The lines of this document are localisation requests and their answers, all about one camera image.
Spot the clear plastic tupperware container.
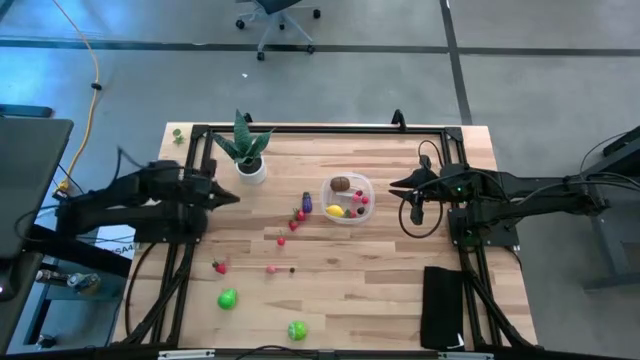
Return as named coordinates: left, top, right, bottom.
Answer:
left=320, top=171, right=377, bottom=225

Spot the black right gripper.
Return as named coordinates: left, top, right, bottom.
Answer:
left=388, top=163, right=462, bottom=204

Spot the white frame bracket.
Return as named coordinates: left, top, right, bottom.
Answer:
left=438, top=351, right=495, bottom=360
left=158, top=349, right=217, bottom=360

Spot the green toy pepper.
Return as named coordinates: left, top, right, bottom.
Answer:
left=216, top=287, right=239, bottom=311

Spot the office chair base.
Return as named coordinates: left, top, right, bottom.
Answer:
left=234, top=0, right=322, bottom=62

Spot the dark grey side desk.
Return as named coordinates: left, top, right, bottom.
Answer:
left=0, top=117, right=75, bottom=260

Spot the white paper sign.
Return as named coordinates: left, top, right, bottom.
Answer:
left=94, top=223, right=142, bottom=261

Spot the white plant pot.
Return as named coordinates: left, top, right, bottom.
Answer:
left=234, top=155, right=268, bottom=186

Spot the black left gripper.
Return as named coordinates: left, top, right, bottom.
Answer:
left=177, top=174, right=241, bottom=214

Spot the green snake plant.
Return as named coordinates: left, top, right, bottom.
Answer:
left=211, top=108, right=276, bottom=169

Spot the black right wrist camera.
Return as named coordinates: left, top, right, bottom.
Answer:
left=409, top=197, right=426, bottom=227

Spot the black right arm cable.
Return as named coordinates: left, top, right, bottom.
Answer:
left=398, top=139, right=445, bottom=239

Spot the yellow floor cable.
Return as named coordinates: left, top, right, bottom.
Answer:
left=51, top=0, right=101, bottom=194

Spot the black aluminium table frame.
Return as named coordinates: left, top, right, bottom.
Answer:
left=112, top=123, right=539, bottom=351

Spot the grey metal stand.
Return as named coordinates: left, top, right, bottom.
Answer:
left=582, top=124, right=640, bottom=292

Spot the black cloth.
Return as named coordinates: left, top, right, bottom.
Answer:
left=419, top=265, right=466, bottom=352

